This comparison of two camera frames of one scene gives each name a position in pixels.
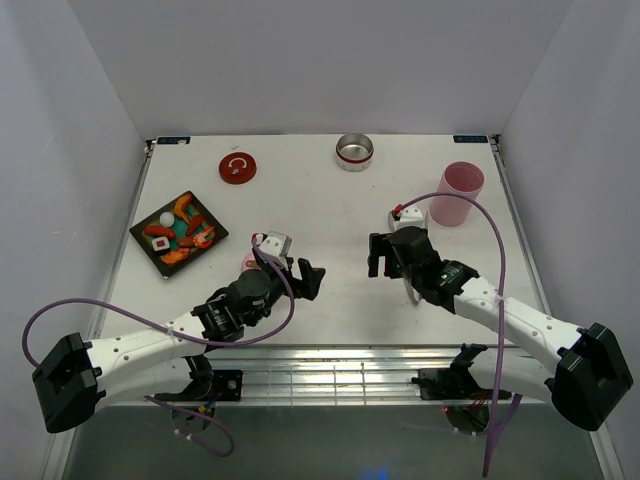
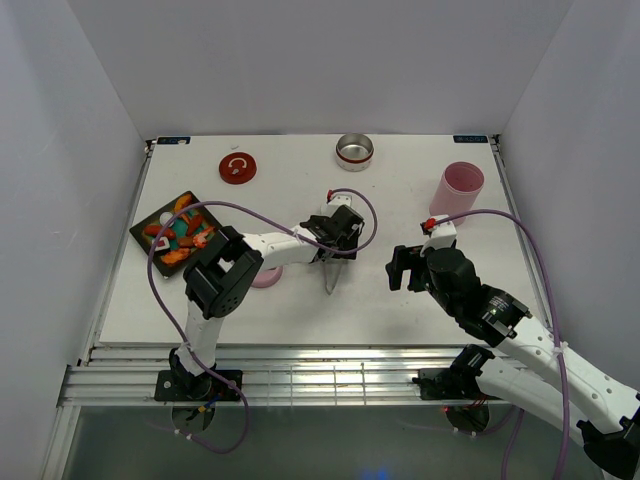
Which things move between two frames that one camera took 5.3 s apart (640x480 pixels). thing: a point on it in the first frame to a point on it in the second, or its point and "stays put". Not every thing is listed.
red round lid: [237, 168] stays put
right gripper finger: [380, 245] to [395, 267]
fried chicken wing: [179, 207] stays put
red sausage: [158, 230] stays put
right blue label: [470, 138] stays put
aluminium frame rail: [323, 376] stays put
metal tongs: [414, 294] to [325, 273]
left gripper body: [283, 283] to [347, 243]
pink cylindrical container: [457, 178] stays put
